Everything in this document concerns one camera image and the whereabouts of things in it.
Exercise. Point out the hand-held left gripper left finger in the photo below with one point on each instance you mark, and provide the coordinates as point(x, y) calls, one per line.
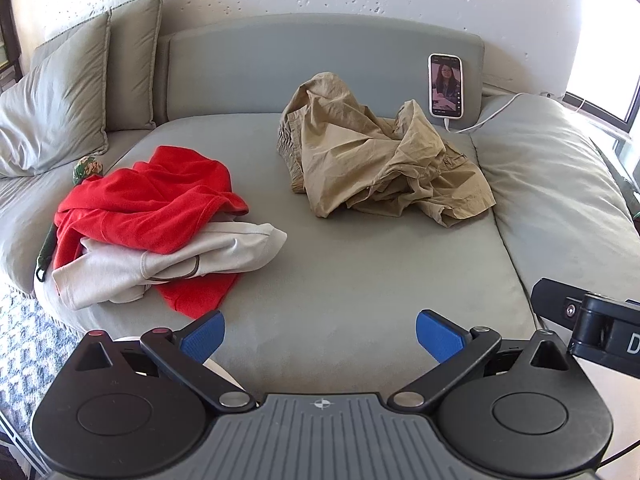
point(202, 336)

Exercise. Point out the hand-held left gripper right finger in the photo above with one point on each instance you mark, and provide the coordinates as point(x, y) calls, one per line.
point(440, 339)

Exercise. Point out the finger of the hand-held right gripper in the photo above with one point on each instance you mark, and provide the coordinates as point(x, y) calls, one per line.
point(552, 302)

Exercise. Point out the khaki pants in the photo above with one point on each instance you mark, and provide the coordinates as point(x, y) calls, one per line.
point(360, 160)

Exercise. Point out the cream garment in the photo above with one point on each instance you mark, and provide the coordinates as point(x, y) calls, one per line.
point(225, 247)

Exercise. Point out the big grey seat cushion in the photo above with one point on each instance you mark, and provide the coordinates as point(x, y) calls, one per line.
point(550, 185)

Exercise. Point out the grey sofa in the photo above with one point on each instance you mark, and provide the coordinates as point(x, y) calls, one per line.
point(350, 260)

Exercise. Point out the red garment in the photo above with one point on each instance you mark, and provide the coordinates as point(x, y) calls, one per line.
point(150, 195)

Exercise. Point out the grey patterned rug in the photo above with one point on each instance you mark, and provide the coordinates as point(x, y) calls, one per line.
point(25, 350)

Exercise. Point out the window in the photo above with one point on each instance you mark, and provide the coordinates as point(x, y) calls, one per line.
point(610, 112)

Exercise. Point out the green floral stick toy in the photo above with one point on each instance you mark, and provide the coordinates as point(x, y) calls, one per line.
point(86, 170)

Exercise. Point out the white smartphone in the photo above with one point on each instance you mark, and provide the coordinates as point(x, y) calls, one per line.
point(445, 85)

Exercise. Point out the large grey pillow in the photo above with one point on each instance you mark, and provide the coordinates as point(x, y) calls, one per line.
point(50, 110)

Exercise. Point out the grey back cushion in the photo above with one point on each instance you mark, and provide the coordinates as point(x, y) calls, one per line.
point(132, 60)

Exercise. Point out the dark shelf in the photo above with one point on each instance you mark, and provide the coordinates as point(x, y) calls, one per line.
point(10, 45)

